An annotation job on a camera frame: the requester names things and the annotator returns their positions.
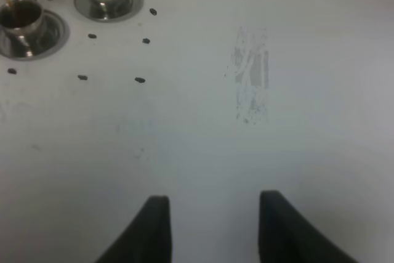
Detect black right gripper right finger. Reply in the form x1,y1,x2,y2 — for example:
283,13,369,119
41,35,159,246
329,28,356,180
258,190,355,263

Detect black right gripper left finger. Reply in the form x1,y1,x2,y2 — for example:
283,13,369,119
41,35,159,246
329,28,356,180
97,196,171,262

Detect near stainless steel saucer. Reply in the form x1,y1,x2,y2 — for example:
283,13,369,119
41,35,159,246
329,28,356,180
1,10,70,61

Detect stainless steel saucer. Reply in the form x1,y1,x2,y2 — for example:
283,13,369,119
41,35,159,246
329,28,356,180
1,10,70,61
74,0,143,23

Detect far stainless steel saucer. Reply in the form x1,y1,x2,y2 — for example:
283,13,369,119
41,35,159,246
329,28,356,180
74,0,143,23

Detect near stainless steel teacup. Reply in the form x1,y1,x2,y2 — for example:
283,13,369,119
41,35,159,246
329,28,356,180
1,0,46,58

